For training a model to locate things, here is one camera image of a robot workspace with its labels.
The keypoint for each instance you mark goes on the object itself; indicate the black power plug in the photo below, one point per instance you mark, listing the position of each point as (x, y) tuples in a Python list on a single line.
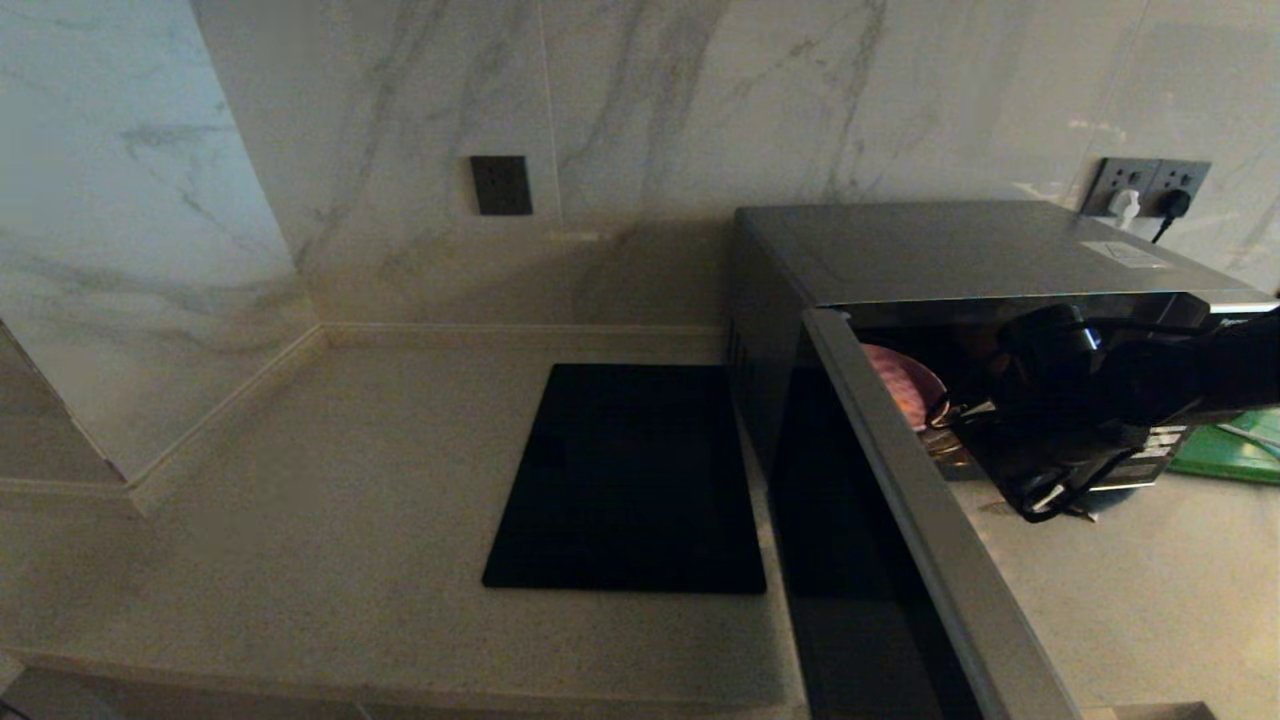
[(1176, 202)]

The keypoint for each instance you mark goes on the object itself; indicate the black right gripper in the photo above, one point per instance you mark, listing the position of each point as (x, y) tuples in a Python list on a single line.
[(1040, 455)]

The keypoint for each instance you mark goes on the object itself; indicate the black glass induction cooktop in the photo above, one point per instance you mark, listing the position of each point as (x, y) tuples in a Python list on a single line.
[(625, 480)]

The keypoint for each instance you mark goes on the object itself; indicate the white power plug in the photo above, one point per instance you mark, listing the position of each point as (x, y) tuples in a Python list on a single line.
[(1126, 206)]

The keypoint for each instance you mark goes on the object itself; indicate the silver black microwave oven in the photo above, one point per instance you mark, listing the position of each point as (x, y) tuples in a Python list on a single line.
[(900, 250)]

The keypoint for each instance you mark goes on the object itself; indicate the purple plate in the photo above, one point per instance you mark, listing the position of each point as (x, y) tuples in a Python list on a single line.
[(905, 385)]

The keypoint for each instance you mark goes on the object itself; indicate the green cutting board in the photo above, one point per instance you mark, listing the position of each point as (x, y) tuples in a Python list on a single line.
[(1230, 455)]

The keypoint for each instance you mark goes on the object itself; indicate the grey double wall socket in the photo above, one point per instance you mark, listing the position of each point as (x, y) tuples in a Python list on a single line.
[(1140, 175)]

